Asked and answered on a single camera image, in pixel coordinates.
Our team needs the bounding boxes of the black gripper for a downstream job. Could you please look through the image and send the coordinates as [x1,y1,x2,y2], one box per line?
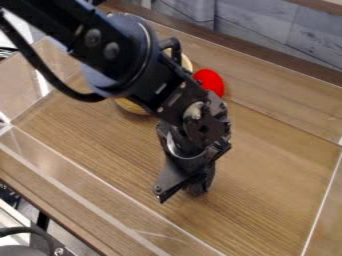
[152,121,231,203]

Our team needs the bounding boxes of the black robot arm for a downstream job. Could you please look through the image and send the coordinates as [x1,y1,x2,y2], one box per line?
[0,0,231,201]

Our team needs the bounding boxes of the brown wooden bowl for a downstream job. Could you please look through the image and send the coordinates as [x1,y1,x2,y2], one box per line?
[114,54,194,116]

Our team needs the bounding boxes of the red plush strawberry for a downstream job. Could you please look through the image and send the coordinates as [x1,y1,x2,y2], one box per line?
[192,69,225,97]

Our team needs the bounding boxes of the black table leg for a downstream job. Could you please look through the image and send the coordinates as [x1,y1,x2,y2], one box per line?
[36,212,50,231]

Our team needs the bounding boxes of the clear acrylic tray wall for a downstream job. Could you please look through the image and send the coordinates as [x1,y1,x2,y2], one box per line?
[0,12,342,256]

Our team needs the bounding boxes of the black cable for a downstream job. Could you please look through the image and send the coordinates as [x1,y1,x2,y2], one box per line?
[0,226,54,256]

